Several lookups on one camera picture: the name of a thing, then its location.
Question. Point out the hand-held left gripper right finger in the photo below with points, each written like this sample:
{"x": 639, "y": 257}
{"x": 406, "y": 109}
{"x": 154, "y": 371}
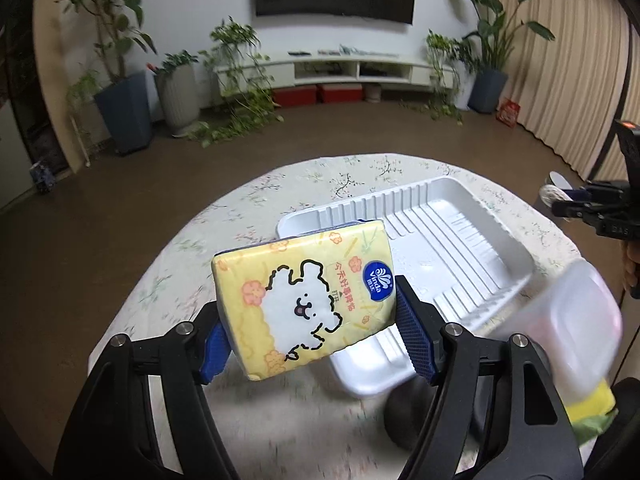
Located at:
{"x": 412, "y": 330}

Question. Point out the small green plant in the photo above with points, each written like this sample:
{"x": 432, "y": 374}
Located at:
{"x": 177, "y": 60}

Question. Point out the yellow sponge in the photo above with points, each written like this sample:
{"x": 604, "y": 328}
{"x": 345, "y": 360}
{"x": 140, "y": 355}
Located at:
{"x": 595, "y": 402}

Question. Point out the white ribbed planter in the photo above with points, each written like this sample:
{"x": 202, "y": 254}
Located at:
{"x": 178, "y": 100}

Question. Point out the translucent plastic container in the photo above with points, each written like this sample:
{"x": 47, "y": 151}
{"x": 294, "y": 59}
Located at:
{"x": 565, "y": 320}

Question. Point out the yellow tissue pack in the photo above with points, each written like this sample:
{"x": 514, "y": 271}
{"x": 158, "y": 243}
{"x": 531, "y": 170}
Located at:
{"x": 300, "y": 305}

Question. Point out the floral tablecloth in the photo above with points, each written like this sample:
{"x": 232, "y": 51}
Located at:
{"x": 250, "y": 200}

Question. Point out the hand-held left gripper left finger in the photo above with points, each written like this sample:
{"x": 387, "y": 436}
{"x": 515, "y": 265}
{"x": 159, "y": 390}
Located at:
{"x": 215, "y": 352}

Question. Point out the dark blue planter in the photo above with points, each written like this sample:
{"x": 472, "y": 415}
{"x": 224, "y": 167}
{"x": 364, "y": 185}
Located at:
{"x": 125, "y": 115}
{"x": 487, "y": 91}

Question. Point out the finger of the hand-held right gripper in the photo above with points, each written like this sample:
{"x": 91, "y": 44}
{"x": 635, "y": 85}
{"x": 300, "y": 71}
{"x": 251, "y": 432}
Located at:
{"x": 575, "y": 210}
{"x": 582, "y": 192}

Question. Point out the cream braided yarn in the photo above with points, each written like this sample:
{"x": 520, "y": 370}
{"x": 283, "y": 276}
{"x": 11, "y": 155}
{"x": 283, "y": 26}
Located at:
{"x": 551, "y": 193}

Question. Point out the broad leaf plant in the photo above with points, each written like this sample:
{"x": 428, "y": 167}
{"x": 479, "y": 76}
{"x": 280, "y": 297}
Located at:
{"x": 492, "y": 20}

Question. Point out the small round pot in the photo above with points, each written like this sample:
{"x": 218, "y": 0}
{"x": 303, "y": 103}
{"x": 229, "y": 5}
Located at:
{"x": 372, "y": 92}

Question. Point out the white television cabinet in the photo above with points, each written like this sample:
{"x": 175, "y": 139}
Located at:
{"x": 340, "y": 67}

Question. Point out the red bag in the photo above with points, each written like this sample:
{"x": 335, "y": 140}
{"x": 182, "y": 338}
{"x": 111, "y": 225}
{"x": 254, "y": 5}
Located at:
{"x": 508, "y": 111}

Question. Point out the beige curtain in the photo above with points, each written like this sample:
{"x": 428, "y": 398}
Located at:
{"x": 565, "y": 60}

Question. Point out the person's right hand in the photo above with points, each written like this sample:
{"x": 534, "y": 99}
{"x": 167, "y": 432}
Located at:
{"x": 630, "y": 267}

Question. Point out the tall leafy plant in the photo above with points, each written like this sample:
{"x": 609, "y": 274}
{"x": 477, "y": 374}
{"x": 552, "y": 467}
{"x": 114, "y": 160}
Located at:
{"x": 112, "y": 15}

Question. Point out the white plastic tray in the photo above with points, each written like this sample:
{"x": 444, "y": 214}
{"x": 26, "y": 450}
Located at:
{"x": 450, "y": 240}

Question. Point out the trailing vine plant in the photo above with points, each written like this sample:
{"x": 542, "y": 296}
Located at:
{"x": 240, "y": 85}
{"x": 445, "y": 75}

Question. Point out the red storage box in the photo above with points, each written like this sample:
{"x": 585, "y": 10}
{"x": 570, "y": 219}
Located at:
{"x": 295, "y": 96}
{"x": 341, "y": 93}

